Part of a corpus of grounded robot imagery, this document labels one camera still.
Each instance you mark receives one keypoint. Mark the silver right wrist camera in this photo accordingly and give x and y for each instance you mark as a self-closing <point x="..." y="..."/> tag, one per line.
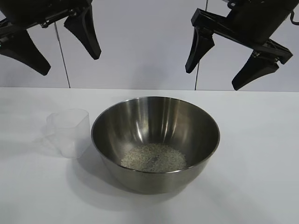
<point x="227" y="1"/>

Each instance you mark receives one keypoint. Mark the stainless steel mixing bowl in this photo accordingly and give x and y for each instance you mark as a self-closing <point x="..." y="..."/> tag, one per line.
<point x="154" y="126"/>

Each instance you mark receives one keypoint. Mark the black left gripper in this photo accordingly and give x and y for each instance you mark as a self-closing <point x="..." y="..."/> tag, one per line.
<point x="35" y="11"/>

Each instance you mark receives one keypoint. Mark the white rice grains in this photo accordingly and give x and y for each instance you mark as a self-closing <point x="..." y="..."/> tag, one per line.
<point x="154" y="158"/>

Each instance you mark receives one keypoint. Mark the clear plastic measuring cup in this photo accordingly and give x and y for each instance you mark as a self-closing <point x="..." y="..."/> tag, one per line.
<point x="72" y="135"/>

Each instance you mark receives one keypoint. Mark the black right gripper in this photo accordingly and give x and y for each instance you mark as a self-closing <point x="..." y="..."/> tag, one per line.
<point x="254" y="21"/>

